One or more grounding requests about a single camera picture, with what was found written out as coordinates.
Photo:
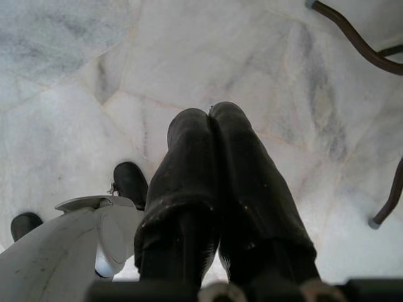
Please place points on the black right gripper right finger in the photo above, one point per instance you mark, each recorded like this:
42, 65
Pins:
252, 195

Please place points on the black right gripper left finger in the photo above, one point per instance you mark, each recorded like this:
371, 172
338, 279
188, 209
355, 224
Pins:
179, 188

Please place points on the black robot left foot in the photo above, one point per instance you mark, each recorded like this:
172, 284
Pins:
25, 225

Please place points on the brown metal chair frame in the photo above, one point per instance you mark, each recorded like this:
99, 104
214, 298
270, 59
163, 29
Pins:
381, 59

